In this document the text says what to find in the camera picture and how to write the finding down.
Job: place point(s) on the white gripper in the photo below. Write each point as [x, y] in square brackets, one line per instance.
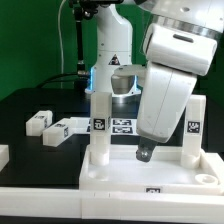
[166, 92]

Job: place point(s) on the white desk top tray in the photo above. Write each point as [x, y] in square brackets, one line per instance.
[162, 174]

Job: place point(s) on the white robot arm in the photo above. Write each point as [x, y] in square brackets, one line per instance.
[179, 46]

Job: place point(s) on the marker sheet with tags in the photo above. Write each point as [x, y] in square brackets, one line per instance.
[119, 126]

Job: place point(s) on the white left fence piece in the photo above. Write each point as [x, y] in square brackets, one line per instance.
[4, 156]

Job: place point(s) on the white front fence bar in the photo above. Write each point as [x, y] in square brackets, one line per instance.
[64, 203]

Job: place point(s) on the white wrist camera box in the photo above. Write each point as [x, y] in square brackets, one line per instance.
[125, 76]

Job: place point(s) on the black camera stand pole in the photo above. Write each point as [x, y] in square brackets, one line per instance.
[82, 10]

